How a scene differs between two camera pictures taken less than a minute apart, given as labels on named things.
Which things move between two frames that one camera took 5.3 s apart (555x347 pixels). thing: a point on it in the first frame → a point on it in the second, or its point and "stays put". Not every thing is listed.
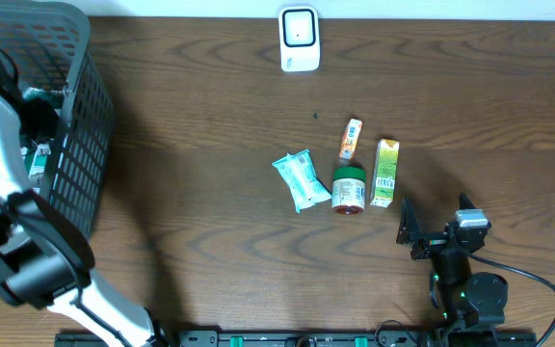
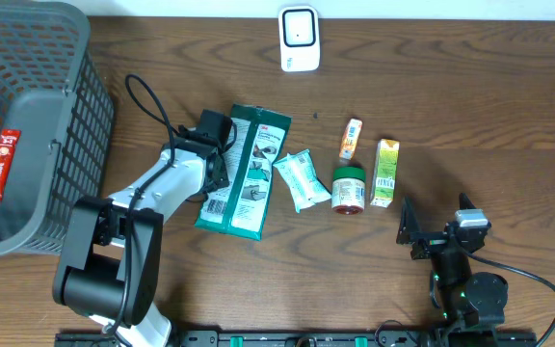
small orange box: [350, 138] stays put
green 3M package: [37, 161] → [239, 207]
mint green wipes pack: [306, 189] stays put
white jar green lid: [348, 195] stays put
